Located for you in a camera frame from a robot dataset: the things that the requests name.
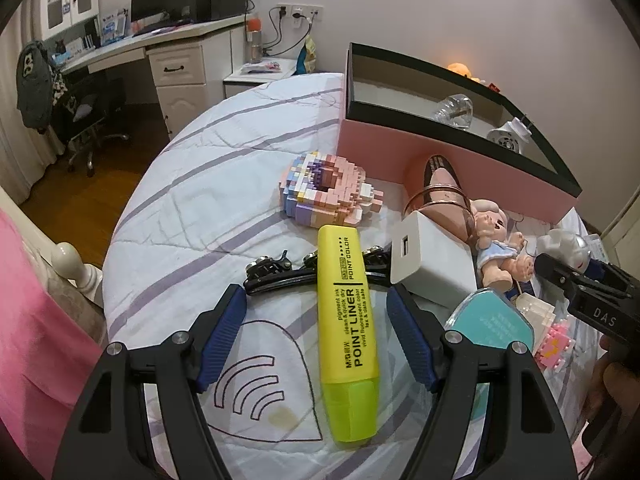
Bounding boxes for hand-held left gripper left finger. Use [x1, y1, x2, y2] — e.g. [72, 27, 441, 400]
[52, 284, 248, 480]

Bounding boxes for small white block figure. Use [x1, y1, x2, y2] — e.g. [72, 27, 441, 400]
[515, 292, 558, 331]

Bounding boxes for orange plush toy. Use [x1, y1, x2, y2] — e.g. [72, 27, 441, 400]
[446, 62, 486, 83]

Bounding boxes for black office chair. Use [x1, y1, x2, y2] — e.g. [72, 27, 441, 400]
[55, 67, 131, 176]

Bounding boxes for small pink block figure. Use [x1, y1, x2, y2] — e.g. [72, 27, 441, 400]
[534, 322, 571, 366]

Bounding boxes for white striped quilt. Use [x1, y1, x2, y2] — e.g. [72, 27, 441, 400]
[102, 72, 601, 480]

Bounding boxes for teal round case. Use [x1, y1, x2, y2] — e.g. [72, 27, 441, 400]
[444, 289, 538, 356]

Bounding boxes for yellow highlighter pen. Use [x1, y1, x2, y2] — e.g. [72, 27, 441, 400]
[317, 225, 378, 443]

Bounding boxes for white desk with drawers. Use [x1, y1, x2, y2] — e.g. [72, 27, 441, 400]
[60, 12, 251, 141]

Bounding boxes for pastel building block donut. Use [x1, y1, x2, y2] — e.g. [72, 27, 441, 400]
[277, 152, 386, 231]

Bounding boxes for black power cable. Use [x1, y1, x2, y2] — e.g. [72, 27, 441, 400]
[262, 7, 290, 57]

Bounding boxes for white nightstand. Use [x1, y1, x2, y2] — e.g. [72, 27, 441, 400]
[222, 57, 301, 101]

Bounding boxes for bottle with orange cap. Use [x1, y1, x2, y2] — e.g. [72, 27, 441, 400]
[246, 17, 263, 64]

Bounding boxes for cream bed post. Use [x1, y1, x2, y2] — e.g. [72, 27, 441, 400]
[0, 187, 106, 311]

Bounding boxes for rose gold metal cup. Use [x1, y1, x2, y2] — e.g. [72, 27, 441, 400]
[402, 152, 476, 241]

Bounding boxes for black hair clip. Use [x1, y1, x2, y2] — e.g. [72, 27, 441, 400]
[243, 246, 393, 295]

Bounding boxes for pink blanket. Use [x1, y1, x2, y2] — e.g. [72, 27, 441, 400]
[0, 205, 108, 480]

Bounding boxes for white wall outlet strip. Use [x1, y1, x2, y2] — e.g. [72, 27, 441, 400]
[276, 4, 323, 23]

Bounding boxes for yellow snack bag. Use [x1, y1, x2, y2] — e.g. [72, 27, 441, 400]
[296, 35, 318, 75]

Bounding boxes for doll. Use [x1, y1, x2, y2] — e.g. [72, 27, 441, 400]
[467, 199, 538, 283]

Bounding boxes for white charger block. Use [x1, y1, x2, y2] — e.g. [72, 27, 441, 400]
[390, 210, 478, 308]

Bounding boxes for white plug adapter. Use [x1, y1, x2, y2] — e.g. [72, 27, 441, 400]
[487, 116, 536, 155]

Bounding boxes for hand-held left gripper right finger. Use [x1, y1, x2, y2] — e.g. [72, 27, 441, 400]
[386, 284, 583, 480]

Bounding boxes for blue white packet row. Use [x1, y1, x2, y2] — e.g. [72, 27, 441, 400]
[97, 7, 131, 46]

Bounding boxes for silver hero figure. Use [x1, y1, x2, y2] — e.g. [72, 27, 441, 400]
[537, 229, 608, 281]

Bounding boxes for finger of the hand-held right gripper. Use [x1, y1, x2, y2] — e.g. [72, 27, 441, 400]
[535, 252, 583, 293]

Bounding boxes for pink box with black rim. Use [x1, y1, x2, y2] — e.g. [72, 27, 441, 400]
[337, 42, 583, 226]

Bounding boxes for person's right hand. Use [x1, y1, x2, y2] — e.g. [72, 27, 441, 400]
[592, 337, 636, 406]

